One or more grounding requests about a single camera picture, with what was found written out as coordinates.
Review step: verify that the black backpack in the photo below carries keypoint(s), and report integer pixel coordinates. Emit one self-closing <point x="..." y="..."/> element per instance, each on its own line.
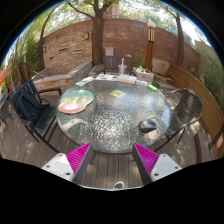
<point x="28" y="108"/>

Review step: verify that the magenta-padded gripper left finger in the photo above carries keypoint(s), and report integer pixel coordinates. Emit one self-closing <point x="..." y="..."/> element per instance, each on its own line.
<point x="78" y="158"/>

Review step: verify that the colourful printed paper sheet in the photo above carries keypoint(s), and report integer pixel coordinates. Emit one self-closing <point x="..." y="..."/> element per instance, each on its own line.
<point x="107" y="77"/>

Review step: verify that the clear plastic cup with straw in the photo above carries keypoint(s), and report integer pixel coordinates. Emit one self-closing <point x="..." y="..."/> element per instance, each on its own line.
<point x="122" y="69"/>

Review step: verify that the large white book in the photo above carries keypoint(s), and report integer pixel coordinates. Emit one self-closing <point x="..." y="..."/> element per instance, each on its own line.
<point x="127" y="79"/>

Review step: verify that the green mouse pad, pink rest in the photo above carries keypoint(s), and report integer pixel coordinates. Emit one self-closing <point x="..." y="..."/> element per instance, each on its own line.
<point x="78" y="98"/>

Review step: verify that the curved wooden bench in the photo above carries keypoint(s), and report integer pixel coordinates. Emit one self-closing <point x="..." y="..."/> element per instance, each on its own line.
<point x="200" y="96"/>

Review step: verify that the white license plate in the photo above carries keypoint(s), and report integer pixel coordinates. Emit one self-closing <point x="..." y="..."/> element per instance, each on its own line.
<point x="84" y="81"/>

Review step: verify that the wooden garden lamp post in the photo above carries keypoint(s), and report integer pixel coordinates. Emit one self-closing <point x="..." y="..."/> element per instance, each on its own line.
<point x="150" y="50"/>

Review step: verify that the black metal patio chair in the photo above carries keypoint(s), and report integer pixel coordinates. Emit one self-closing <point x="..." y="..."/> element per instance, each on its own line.
<point x="46" y="121"/>

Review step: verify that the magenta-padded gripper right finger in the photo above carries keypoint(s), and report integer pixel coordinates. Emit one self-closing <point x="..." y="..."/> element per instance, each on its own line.
<point x="146" y="158"/>

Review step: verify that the small white book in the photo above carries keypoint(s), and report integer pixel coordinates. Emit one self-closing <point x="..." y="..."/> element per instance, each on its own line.
<point x="141" y="83"/>

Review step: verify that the white planter box with plants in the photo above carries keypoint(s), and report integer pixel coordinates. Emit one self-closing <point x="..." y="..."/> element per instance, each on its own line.
<point x="145" y="76"/>

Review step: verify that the beige stone step block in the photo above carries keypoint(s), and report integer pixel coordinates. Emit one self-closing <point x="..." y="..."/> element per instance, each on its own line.
<point x="96" y="69"/>

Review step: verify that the grey and black computer mouse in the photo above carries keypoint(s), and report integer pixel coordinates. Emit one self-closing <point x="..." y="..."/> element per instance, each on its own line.
<point x="147" y="125"/>

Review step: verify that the dark wicker chair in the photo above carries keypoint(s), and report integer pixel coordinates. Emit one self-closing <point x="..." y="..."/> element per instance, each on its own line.
<point x="186" y="108"/>

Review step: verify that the yellow card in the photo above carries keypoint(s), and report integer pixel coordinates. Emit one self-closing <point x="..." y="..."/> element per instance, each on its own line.
<point x="117" y="93"/>

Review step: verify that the thick tree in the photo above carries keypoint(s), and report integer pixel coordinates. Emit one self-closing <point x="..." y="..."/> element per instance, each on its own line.
<point x="97" y="40"/>

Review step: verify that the beige boulder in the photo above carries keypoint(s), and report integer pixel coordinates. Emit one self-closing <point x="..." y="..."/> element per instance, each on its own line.
<point x="161" y="66"/>

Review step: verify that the dark wooden slatted chair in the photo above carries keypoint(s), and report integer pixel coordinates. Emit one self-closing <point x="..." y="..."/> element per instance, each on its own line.
<point x="111" y="63"/>

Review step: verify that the wall lamp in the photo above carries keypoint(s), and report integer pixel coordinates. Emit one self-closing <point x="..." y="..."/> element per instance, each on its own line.
<point x="44" y="49"/>
<point x="87" y="36"/>

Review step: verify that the grey wall box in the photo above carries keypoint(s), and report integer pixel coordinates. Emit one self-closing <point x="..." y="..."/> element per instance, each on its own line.
<point x="109" y="51"/>

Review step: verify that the stone raised bed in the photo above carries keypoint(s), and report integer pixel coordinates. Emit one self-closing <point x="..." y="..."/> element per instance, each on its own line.
<point x="58" y="78"/>

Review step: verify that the slender tree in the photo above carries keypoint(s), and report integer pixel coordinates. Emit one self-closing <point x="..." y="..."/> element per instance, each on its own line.
<point x="180" y="40"/>

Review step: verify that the green highlighter pen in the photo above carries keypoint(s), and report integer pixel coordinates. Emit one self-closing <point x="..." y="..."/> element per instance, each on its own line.
<point x="152" y="88"/>

